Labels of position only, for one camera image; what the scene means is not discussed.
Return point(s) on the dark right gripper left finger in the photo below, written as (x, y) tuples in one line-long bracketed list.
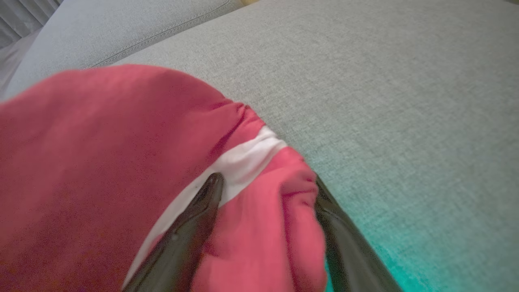
[(182, 243)]

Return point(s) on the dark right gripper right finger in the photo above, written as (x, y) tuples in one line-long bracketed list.
[(352, 255)]

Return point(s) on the red shorts with white stripe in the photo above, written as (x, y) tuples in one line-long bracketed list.
[(101, 170)]

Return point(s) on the grey pleated curtain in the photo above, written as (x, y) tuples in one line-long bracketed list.
[(20, 16)]

